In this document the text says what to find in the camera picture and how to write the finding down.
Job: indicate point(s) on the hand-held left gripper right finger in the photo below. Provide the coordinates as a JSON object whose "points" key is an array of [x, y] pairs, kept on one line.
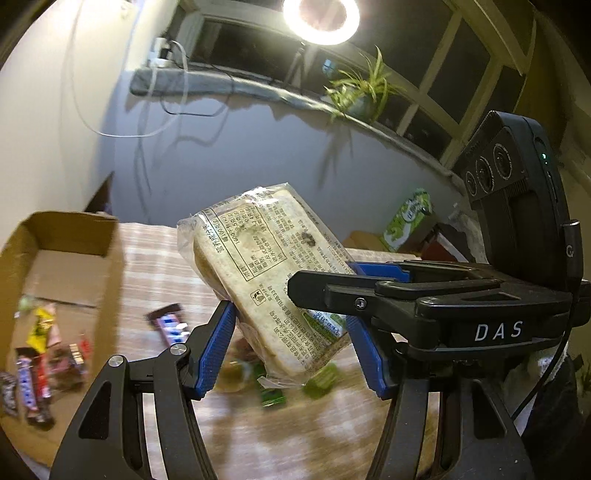
{"points": [[369, 364]]}

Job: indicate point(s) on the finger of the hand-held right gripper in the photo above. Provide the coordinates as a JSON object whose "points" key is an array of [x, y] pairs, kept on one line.
{"points": [[378, 268], [341, 293]]}

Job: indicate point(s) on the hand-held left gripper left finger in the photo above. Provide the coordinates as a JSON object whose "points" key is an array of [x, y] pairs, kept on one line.
{"points": [[214, 350]]}

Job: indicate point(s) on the round brown candy ball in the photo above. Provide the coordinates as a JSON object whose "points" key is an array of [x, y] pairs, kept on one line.
{"points": [[233, 374]]}

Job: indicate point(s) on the green candy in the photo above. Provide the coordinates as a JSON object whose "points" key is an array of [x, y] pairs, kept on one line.
{"points": [[321, 381]]}

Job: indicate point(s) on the brown chocolate bar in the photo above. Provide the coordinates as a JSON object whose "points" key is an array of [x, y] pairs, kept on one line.
{"points": [[28, 387], [168, 325]]}

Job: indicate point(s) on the green snack packet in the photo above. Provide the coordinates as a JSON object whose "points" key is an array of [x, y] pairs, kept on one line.
{"points": [[272, 397]]}

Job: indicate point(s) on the packaged sandwich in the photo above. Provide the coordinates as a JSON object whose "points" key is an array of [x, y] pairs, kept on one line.
{"points": [[258, 258]]}

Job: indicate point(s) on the dark red candy wrapper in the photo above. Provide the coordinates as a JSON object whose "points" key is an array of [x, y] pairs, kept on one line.
{"points": [[69, 364]]}

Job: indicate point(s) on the cardboard box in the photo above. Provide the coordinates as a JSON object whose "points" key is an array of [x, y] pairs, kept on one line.
{"points": [[69, 277]]}

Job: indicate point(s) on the yellow snack packet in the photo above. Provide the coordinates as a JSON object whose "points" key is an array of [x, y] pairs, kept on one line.
{"points": [[41, 328]]}

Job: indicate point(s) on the small silver dark snack packet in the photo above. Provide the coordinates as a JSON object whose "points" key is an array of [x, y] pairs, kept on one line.
{"points": [[7, 392]]}

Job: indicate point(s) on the green printed bag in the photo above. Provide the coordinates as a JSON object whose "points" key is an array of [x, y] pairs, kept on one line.
{"points": [[406, 221]]}

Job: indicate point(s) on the dark red furniture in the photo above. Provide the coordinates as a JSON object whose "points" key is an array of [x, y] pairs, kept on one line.
{"points": [[438, 244]]}

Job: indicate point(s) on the plaid blanket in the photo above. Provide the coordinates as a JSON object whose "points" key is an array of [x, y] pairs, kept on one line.
{"points": [[152, 258]]}

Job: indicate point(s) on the potted spider plant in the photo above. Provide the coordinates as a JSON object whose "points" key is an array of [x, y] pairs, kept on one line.
{"points": [[360, 97]]}

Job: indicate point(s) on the black tripod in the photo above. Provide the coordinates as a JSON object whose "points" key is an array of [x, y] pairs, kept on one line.
{"points": [[298, 64]]}

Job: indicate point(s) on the grey windowsill cushion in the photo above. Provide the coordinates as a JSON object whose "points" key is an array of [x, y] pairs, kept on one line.
{"points": [[207, 81]]}

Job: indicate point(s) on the window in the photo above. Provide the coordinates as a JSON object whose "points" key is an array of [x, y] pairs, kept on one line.
{"points": [[240, 50]]}

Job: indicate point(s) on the white wardrobe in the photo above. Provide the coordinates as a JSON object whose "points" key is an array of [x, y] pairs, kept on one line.
{"points": [[46, 138]]}

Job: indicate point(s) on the white power strip with chargers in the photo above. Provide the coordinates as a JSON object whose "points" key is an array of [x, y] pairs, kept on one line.
{"points": [[159, 50]]}

